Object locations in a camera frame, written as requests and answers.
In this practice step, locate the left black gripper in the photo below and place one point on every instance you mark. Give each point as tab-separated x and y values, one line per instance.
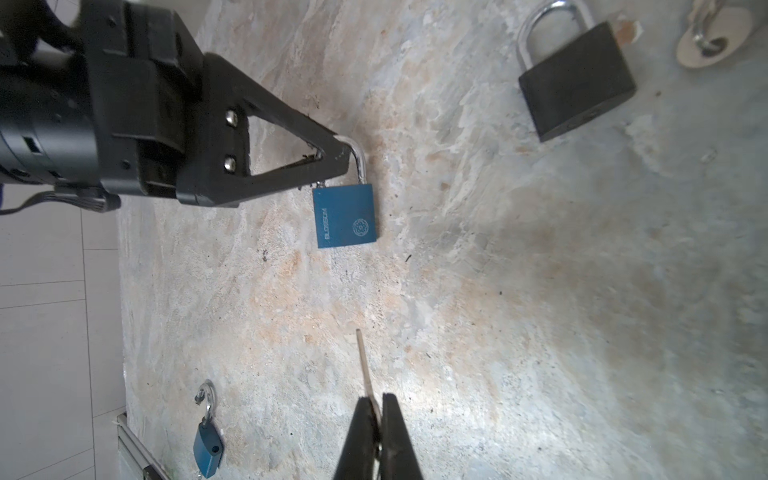
144	72

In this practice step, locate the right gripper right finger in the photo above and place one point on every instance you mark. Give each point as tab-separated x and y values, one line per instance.
397	456

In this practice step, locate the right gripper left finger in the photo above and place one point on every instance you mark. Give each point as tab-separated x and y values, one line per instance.
358	454

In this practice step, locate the key of small blue padlock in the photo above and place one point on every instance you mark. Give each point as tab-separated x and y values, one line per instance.
367	382

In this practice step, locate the small blue padlock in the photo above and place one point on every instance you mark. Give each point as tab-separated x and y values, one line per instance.
345	215

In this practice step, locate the black padlock with key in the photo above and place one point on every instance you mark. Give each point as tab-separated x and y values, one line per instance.
584	79

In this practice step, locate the silver key of black padlock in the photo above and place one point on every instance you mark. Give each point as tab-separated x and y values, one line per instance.
715	31

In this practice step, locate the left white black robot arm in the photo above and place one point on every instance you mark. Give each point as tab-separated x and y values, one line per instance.
46	132

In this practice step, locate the left blue padlock with key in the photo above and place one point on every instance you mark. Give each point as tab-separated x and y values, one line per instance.
208	447

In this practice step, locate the aluminium mounting rail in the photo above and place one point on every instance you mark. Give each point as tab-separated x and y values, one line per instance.
135	462

